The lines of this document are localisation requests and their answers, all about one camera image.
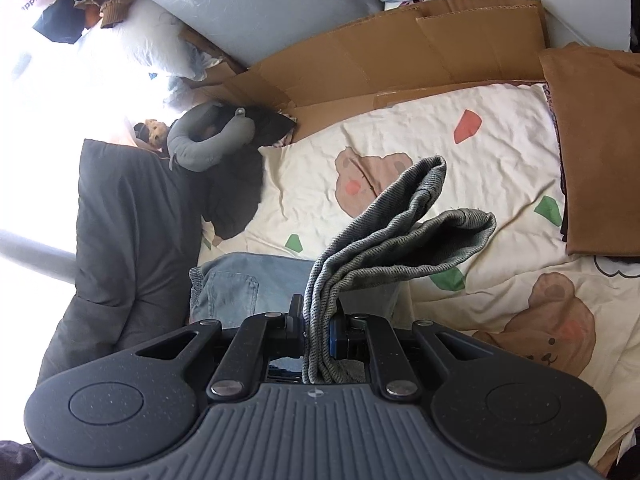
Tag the grey neck pillow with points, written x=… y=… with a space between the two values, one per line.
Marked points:
x=195 y=152

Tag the patterned cloth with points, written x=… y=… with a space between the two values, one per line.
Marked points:
x=285 y=140

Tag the small teddy bear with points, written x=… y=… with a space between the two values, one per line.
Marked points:
x=155 y=132

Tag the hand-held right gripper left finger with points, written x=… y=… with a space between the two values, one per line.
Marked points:
x=299 y=330

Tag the cream bear print bed sheet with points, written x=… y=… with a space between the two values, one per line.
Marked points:
x=400 y=125

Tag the brown cloth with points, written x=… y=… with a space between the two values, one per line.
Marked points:
x=110 y=5

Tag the metal pole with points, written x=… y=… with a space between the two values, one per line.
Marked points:
x=35 y=255

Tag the flattened brown cardboard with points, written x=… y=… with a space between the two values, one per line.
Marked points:
x=375 y=60

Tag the dark hanging clothes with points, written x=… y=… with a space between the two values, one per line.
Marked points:
x=55 y=20

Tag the grey upright panel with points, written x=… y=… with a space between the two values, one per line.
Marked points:
x=250 y=0

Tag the folded brown garment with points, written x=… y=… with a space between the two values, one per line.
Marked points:
x=595 y=150

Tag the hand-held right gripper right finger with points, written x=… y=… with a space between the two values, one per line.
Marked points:
x=334 y=335

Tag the white plastic bag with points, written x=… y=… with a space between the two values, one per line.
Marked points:
x=145 y=35

